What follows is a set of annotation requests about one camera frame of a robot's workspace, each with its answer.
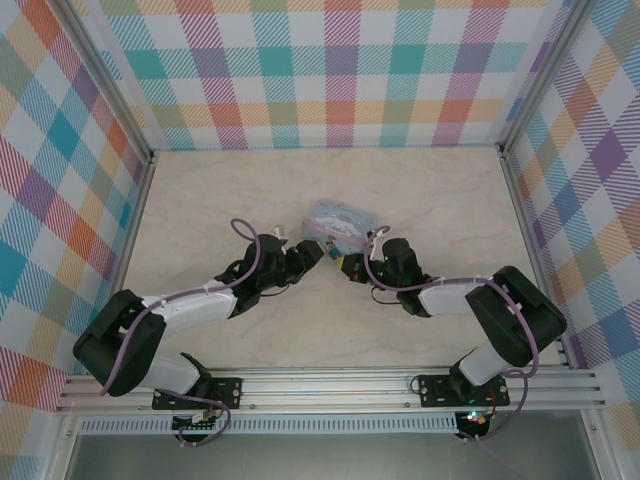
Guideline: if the blue cartoon tin box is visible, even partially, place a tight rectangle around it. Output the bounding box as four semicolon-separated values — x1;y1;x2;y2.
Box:
301;200;380;255

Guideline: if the grey metal sheet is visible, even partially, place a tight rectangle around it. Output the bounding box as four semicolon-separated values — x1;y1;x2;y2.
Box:
64;433;601;480

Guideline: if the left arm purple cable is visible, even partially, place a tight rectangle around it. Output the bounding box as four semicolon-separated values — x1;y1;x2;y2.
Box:
101;218;266;449

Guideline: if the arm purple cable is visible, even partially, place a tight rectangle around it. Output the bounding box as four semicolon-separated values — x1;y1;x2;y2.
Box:
363;225;540;444
101;218;266;449

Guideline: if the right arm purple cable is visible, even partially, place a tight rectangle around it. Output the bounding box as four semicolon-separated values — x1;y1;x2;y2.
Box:
363;225;540;444

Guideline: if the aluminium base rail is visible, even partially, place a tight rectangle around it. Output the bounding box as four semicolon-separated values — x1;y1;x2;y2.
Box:
54;366;606;417

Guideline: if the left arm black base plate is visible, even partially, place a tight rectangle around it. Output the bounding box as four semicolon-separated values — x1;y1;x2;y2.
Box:
151;375;245;412

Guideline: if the aluminium side floor rail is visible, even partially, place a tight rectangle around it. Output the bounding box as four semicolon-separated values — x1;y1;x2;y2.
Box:
87;149;160;376
498;144;575;370

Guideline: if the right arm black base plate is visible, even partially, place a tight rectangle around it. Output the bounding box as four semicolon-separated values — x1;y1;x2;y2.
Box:
417;373;511;410

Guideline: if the white slotted cable duct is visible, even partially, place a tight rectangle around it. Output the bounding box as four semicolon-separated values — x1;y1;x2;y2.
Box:
78;412;460;436

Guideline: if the aluminium corner post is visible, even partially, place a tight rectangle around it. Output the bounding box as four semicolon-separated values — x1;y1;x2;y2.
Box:
59;0;159;166
497;0;599;161

